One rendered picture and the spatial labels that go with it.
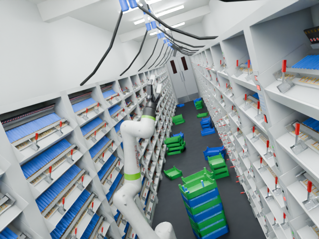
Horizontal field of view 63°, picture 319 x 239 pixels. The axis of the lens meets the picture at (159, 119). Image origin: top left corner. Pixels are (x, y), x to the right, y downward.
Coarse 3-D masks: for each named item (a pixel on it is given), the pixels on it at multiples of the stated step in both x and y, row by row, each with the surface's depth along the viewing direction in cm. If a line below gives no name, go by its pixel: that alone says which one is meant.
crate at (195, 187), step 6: (204, 174) 255; (198, 180) 256; (204, 180) 257; (210, 180) 249; (180, 186) 249; (186, 186) 253; (192, 186) 254; (198, 186) 250; (210, 186) 238; (216, 186) 239; (186, 192) 232; (192, 192) 233; (198, 192) 235; (204, 192) 237
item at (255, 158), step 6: (252, 156) 170; (258, 156) 168; (252, 162) 171; (258, 162) 167; (264, 162) 162; (270, 168) 152; (264, 174) 151; (264, 180) 146; (270, 180) 142; (270, 186) 138; (276, 198) 127; (282, 198) 124; (282, 204) 121; (282, 210) 112
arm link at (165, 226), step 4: (160, 224) 185; (164, 224) 184; (168, 224) 183; (156, 228) 184; (160, 228) 181; (164, 228) 180; (168, 228) 180; (172, 228) 183; (156, 232) 178; (160, 232) 176; (164, 232) 176; (168, 232) 177; (172, 232) 181; (168, 236) 175; (172, 236) 180
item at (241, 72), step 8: (248, 56) 156; (240, 64) 156; (248, 64) 117; (232, 72) 159; (240, 72) 143; (248, 72) 117; (240, 80) 132; (248, 80) 118; (248, 88) 125; (256, 88) 105
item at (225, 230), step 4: (192, 228) 258; (224, 228) 247; (228, 228) 248; (216, 232) 245; (220, 232) 246; (224, 232) 247; (196, 236) 254; (208, 236) 243; (212, 236) 244; (216, 236) 245
